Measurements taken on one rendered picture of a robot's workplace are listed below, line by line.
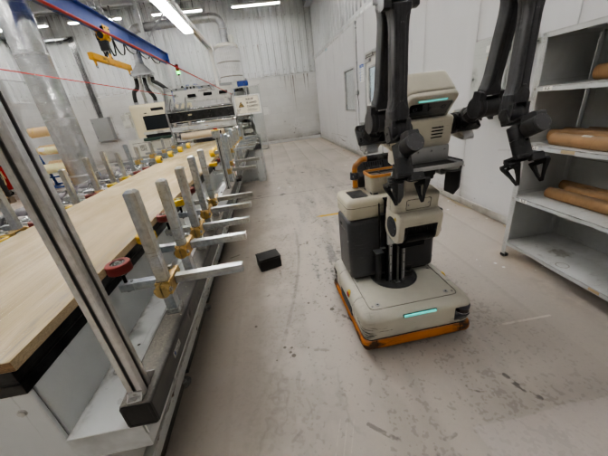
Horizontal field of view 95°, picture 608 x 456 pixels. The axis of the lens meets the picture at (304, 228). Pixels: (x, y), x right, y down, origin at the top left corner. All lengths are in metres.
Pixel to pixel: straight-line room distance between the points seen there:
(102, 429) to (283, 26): 12.06
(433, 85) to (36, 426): 1.59
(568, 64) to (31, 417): 3.01
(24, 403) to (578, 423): 1.90
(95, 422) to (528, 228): 2.86
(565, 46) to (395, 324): 2.02
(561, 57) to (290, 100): 10.21
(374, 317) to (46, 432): 1.27
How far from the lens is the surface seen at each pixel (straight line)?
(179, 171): 1.44
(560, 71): 2.64
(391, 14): 1.04
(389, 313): 1.61
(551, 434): 1.72
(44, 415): 1.03
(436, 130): 1.37
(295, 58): 12.20
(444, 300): 1.73
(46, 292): 1.17
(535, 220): 2.90
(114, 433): 1.03
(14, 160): 0.69
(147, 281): 1.15
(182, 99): 6.13
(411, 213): 1.40
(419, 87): 1.26
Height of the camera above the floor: 1.33
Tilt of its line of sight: 24 degrees down
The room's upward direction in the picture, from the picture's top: 7 degrees counter-clockwise
